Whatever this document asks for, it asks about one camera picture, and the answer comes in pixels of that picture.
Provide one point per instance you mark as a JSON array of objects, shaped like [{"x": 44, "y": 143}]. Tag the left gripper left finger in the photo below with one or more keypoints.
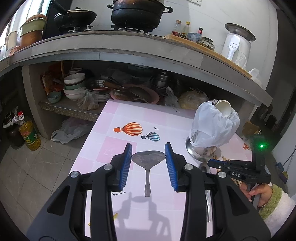
[{"x": 121, "y": 167}]

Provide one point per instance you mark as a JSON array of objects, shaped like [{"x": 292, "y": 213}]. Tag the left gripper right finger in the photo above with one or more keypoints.
[{"x": 175, "y": 164}]

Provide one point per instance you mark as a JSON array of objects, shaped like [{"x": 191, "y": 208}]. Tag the metal spatula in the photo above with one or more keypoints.
[{"x": 147, "y": 160}]

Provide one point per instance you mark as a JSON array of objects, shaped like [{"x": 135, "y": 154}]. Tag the green fuzzy sleeve forearm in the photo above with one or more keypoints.
[{"x": 277, "y": 210}]

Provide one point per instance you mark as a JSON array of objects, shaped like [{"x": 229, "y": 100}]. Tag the right hand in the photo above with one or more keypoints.
[{"x": 264, "y": 190}]

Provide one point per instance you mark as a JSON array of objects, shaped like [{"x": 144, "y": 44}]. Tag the steel utensil holder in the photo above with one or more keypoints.
[{"x": 200, "y": 154}]

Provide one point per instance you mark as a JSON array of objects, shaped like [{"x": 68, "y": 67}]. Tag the white plastic bag on holder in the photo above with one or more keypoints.
[{"x": 210, "y": 128}]

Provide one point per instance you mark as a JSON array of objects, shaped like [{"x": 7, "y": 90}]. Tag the pink patterned tablecloth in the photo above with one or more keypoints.
[{"x": 147, "y": 208}]

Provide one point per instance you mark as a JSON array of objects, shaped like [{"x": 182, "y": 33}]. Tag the white plastic bag on floor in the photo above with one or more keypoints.
[{"x": 71, "y": 129}]

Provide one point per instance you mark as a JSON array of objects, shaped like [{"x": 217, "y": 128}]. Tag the pink plastic basin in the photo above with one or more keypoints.
[{"x": 137, "y": 93}]

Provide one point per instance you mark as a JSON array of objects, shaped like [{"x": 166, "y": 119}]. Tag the stack of white bowls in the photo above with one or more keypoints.
[{"x": 74, "y": 86}]

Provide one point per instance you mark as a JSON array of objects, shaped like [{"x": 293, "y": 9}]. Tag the cooking oil bottle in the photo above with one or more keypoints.
[{"x": 27, "y": 131}]

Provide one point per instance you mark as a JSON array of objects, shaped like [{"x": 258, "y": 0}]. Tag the white electric kettle appliance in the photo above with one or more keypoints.
[{"x": 237, "y": 44}]

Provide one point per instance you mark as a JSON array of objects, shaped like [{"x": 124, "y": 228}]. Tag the sauce bottle yellow cap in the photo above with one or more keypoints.
[{"x": 185, "y": 30}]

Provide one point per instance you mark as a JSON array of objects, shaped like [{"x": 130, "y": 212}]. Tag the sauce bottle red label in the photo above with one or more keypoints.
[{"x": 176, "y": 30}]

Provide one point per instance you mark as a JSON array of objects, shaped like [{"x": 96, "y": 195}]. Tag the large black cooking pot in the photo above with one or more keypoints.
[{"x": 139, "y": 15}]

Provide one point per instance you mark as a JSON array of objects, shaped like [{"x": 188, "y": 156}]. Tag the black wok with lid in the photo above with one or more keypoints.
[{"x": 73, "y": 20}]

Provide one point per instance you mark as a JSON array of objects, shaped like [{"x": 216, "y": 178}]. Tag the brown clay pot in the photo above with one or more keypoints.
[{"x": 32, "y": 30}]

